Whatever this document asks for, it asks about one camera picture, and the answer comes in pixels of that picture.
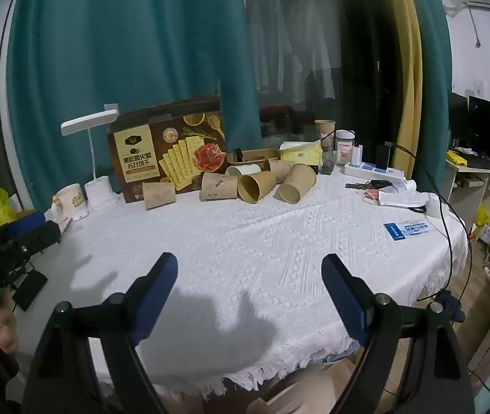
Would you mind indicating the teal curtain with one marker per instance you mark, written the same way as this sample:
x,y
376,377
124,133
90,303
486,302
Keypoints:
x,y
120,30
437,73

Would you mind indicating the white paper cup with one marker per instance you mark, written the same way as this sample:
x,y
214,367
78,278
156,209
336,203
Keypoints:
x,y
243,169

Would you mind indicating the white paper packet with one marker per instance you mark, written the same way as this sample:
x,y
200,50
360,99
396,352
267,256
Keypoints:
x,y
404,199

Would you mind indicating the blue and white card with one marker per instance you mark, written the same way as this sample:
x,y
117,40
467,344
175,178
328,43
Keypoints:
x,y
409,229

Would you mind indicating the small white bottle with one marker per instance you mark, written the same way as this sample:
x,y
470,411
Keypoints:
x,y
357,156

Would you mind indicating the white power adapter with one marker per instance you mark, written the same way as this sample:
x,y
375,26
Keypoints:
x,y
434,207

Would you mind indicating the white textured tablecloth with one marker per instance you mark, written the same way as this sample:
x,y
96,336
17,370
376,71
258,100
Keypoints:
x,y
249,246

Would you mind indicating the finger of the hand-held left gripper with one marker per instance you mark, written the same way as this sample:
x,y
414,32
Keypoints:
x,y
25,224
43,235

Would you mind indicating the short brown paper cup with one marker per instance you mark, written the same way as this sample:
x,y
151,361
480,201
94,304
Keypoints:
x,y
158,195

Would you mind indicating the brown cracker box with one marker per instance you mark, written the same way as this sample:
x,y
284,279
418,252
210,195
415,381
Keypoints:
x,y
141,155

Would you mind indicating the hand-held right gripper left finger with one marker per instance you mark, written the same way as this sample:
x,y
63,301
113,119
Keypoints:
x,y
155,297

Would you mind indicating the yellow box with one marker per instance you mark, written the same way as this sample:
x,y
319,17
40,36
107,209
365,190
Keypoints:
x,y
456,158

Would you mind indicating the red and white pouch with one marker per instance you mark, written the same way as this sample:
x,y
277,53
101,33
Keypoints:
x,y
372,195

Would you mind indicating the white power strip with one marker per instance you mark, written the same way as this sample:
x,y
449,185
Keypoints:
x,y
374,172

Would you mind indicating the black flat case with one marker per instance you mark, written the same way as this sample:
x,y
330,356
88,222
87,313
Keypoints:
x,y
29,290

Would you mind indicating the tall brown paper cup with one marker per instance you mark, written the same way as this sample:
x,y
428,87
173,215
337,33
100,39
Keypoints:
x,y
325,131

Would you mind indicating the clear jar with white lid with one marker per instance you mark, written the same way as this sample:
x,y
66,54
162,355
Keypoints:
x,y
344,144

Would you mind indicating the white desk lamp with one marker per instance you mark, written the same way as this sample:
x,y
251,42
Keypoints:
x,y
102,194

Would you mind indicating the white side desk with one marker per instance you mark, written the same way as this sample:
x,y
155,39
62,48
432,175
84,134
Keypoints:
x,y
471,192

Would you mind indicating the printed brown paper cup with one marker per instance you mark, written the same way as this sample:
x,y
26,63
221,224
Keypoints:
x,y
218,186

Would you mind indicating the kraft paper food box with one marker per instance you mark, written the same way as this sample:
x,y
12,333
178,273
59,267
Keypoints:
x,y
256,155

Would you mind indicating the black phone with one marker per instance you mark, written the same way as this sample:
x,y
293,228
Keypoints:
x,y
382,156

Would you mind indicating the yellow tissue pack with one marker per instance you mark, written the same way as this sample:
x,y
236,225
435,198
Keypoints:
x,y
301,153

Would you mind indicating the white hanging clothes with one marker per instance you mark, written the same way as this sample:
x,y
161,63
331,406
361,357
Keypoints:
x,y
296,43

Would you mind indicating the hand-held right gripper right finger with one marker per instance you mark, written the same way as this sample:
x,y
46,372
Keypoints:
x,y
343,297

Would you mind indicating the small yellow bag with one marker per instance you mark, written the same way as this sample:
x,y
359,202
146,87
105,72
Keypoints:
x,y
482,218

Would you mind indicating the yellow curtain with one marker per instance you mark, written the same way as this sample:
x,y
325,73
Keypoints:
x,y
404,51

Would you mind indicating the white printed mug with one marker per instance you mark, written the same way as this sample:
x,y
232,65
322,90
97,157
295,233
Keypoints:
x,y
72,202

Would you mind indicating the black car key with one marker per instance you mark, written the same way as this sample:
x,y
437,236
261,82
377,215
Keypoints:
x,y
363,185

